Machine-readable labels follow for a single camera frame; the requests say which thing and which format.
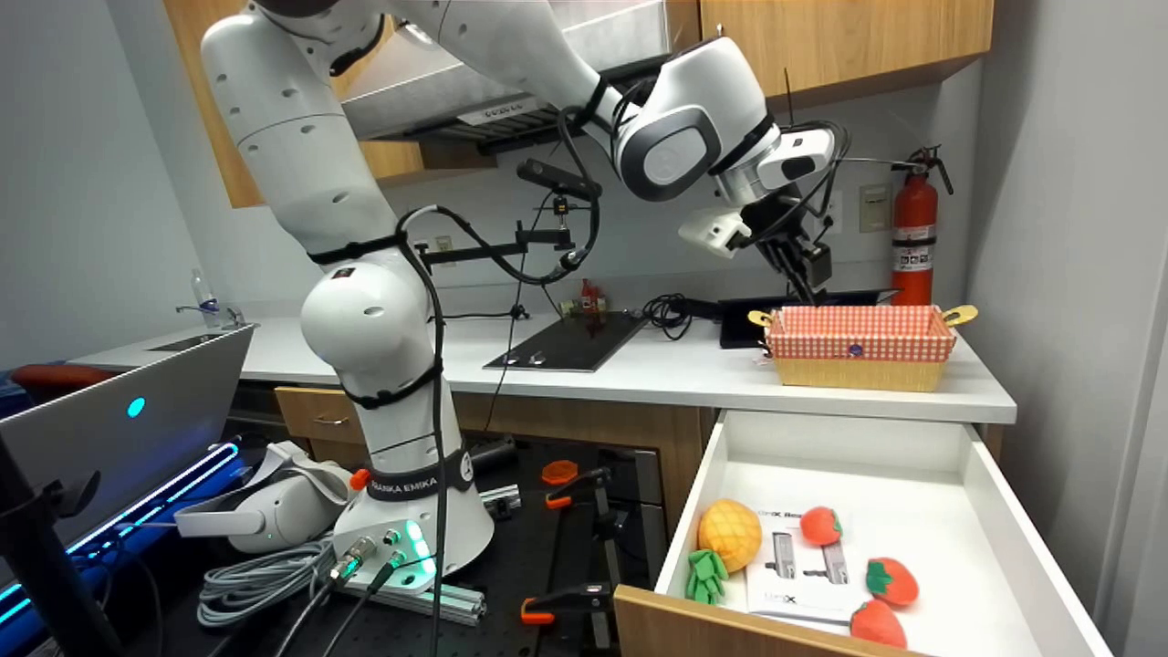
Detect red fire extinguisher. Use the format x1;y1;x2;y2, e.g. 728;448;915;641
888;144;955;308

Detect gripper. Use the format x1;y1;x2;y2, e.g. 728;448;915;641
741;185;834;307

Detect camera on mount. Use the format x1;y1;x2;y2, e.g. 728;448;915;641
418;158;605;275

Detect white headset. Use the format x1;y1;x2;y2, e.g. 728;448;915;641
172;441;355;555

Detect coil of grey cable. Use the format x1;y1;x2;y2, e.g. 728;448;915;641
195;537;340;631

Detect white booklet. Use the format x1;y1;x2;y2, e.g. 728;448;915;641
743;506;879;627

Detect large white drawer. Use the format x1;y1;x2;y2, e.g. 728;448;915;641
612;410;1116;657

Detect green toy leaves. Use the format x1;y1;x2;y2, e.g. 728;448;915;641
685;548;730;606

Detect tap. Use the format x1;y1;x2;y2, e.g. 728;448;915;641
174;303;249;331

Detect small wooden drawer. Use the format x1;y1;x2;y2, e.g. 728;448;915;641
275;385;371;448

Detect basket with red checked lining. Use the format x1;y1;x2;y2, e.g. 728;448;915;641
747;303;980;394

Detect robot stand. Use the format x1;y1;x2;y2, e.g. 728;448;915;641
0;436;672;657

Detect black oven door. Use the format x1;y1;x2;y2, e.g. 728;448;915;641
598;445;669;589

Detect orange and black clamp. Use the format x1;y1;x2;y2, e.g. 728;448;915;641
520;582;614;627
545;466;614;512

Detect wooden wall cabinet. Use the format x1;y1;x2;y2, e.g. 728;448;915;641
162;0;499;210
698;0;996;103

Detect steel range hood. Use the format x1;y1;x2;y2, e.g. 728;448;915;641
341;0;702;154

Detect clear plastic bottle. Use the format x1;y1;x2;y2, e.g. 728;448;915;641
189;268;221;329

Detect sink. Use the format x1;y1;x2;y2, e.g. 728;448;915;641
146;332;227;353

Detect black cooktop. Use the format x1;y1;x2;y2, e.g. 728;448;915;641
483;311;650;374

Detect grey laptop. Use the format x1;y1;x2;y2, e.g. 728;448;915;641
0;323;257;631

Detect aluminium rail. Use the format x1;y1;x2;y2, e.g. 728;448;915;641
339;573;486;628

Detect coil of black cable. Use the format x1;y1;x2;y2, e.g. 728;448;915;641
641;292;696;342

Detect toy pineapple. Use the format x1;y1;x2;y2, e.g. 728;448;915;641
697;498;764;574

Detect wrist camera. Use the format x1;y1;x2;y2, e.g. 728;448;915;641
678;207;753;260

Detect toy strawberry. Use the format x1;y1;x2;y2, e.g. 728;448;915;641
864;556;921;609
850;599;910;652
799;506;844;548

